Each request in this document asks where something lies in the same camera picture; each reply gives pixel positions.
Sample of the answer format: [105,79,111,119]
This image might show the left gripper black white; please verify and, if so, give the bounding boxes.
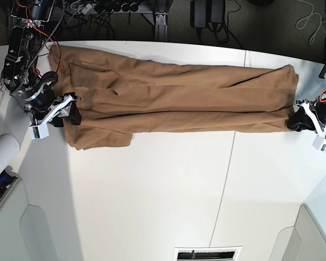
[287,91,326,136]

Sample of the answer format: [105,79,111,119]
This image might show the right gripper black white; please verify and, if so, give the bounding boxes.
[24,89,82,128]

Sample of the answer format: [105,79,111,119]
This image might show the brown t-shirt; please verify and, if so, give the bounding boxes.
[48,46,299,150]

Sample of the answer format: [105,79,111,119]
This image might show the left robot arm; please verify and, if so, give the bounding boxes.
[287,2,326,139]

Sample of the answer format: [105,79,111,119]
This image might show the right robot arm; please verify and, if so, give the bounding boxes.
[1,1,82,127]

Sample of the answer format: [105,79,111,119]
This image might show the white paper roll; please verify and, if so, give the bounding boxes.
[0,134,20,174]

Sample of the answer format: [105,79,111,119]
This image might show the white power strip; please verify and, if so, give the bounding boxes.
[70,1,95,15]

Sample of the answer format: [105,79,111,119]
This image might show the grey right chair back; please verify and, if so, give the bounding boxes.
[269,204,326,261]

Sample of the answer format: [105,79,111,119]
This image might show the grey chair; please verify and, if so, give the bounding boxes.
[269,204,326,261]
[0,179,57,260]

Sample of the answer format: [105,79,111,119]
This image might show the grey left chair back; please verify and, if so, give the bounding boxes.
[0,179,57,260]

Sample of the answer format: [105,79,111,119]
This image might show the aluminium table leg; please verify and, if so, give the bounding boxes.
[142,13,168,42]

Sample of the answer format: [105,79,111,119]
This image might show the black power adapter right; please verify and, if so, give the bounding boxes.
[210,0,225,23]

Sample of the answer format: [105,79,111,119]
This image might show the black power adapter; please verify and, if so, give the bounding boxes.
[190,0,207,29]
[210,0,225,23]

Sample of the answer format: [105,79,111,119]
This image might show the black power adapter left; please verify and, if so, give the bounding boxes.
[190,0,207,29]

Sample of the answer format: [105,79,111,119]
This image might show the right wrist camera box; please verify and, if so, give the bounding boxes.
[28,124,49,140]

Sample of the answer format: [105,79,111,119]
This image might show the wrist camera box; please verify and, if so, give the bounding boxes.
[28,124,49,140]
[312,135,326,153]

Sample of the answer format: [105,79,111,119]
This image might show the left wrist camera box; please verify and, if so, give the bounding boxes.
[312,135,326,153]

